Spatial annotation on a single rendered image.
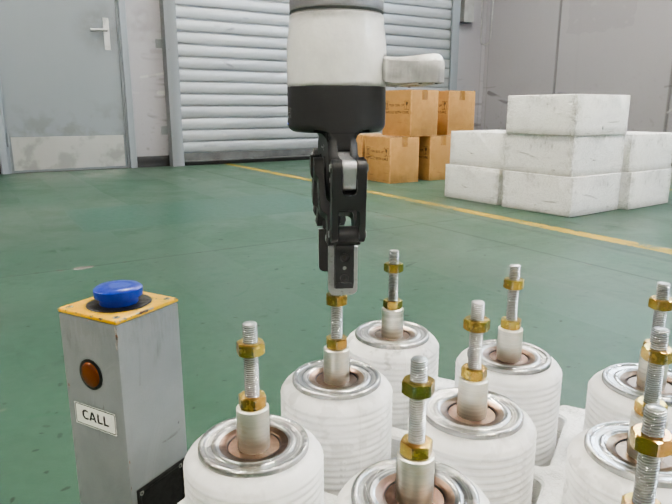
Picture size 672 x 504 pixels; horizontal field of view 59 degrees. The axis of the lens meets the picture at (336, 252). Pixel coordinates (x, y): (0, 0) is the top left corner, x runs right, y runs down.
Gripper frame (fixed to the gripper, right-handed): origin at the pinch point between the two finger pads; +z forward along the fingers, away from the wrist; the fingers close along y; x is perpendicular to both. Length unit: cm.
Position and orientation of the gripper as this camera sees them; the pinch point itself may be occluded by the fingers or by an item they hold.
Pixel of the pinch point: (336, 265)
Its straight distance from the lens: 49.0
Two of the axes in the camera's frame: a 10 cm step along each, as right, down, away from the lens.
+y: 1.3, 2.3, -9.6
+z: 0.0, 9.7, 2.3
